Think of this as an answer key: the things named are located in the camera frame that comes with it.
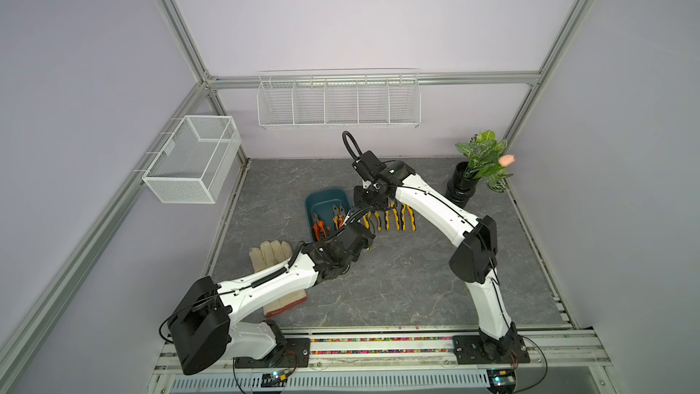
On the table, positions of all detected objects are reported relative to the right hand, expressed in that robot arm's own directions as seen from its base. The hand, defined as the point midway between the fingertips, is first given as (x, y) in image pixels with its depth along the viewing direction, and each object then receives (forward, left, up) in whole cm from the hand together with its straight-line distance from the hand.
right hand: (359, 202), depth 86 cm
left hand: (-10, +4, -2) cm, 11 cm away
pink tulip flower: (+7, -45, +12) cm, 47 cm away
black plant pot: (+10, -37, -7) cm, 39 cm away
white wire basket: (+7, +52, +10) cm, 53 cm away
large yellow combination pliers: (+2, -10, -15) cm, 18 cm away
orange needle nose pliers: (-1, +14, -14) cm, 20 cm away
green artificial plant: (+16, -42, +7) cm, 46 cm away
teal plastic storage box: (+11, +15, -15) cm, 24 cm away
